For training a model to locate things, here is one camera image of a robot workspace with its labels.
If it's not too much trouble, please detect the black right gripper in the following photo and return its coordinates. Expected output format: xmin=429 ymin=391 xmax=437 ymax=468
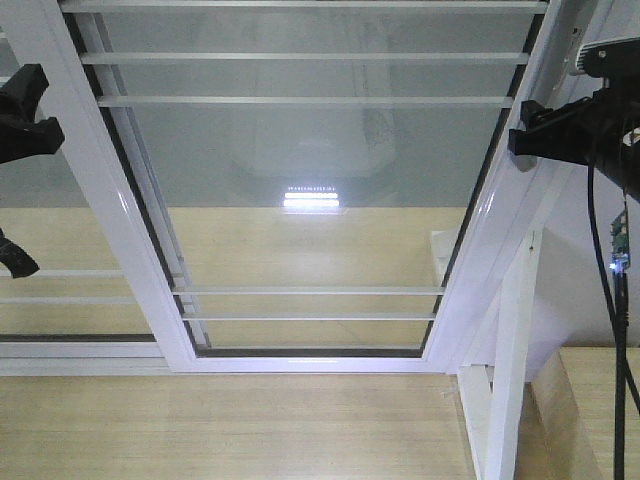
xmin=509 ymin=76 xmax=639 ymax=193

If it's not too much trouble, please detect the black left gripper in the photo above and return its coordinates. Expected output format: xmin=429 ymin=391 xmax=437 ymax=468
xmin=1 ymin=64 xmax=65 ymax=164

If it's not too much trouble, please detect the white framed sliding glass door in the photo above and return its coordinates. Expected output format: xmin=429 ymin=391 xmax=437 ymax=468
xmin=29 ymin=0 xmax=571 ymax=375

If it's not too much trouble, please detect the white fixed glass door panel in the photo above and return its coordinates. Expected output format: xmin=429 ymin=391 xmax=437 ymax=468
xmin=1 ymin=1 xmax=179 ymax=360

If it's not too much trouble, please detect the green circuit board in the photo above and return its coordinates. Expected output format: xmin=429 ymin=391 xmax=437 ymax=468
xmin=609 ymin=203 xmax=631 ymax=275

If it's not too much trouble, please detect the white diagonal support brace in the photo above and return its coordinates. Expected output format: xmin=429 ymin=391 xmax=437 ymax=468
xmin=457 ymin=230 xmax=542 ymax=479

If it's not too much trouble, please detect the white door frame post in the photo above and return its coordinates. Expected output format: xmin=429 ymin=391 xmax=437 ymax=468
xmin=424 ymin=0 xmax=640 ymax=376

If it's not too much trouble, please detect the black cable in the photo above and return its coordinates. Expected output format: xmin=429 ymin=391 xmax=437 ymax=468
xmin=586 ymin=154 xmax=640 ymax=480

